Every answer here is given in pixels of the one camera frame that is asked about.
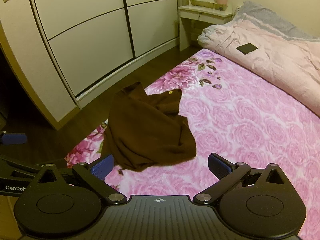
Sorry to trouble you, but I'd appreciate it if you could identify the pink floral blanket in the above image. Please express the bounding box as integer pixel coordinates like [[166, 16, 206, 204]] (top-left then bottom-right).
[[64, 49, 320, 240]]

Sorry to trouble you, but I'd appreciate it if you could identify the cream sliding-door wardrobe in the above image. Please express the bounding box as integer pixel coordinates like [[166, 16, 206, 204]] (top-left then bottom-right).
[[0, 0, 181, 131]]

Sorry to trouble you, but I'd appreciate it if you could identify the brown knit sweater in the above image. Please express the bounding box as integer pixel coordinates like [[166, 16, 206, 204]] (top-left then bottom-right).
[[101, 81, 198, 172]]

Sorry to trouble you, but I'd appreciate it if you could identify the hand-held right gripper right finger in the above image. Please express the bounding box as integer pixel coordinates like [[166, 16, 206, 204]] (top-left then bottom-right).
[[194, 153, 290, 205]]

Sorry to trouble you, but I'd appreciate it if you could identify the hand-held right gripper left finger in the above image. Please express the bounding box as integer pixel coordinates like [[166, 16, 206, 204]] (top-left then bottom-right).
[[32, 154, 127, 205]]

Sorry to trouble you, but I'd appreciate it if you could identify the black phone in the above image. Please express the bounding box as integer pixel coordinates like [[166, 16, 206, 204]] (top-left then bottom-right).
[[236, 43, 258, 55]]

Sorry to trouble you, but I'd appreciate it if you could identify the grey pillow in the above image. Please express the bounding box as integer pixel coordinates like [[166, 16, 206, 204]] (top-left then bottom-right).
[[234, 0, 320, 42]]

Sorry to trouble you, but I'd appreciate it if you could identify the pale pink duvet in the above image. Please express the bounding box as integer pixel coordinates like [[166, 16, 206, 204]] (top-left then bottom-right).
[[197, 19, 320, 117]]

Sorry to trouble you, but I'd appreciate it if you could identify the cream vanity table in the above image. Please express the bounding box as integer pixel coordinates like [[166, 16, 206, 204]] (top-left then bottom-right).
[[178, 5, 234, 52]]

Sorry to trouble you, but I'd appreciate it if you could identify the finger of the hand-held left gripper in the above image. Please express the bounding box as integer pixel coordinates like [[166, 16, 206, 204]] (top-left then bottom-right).
[[0, 131, 28, 146]]

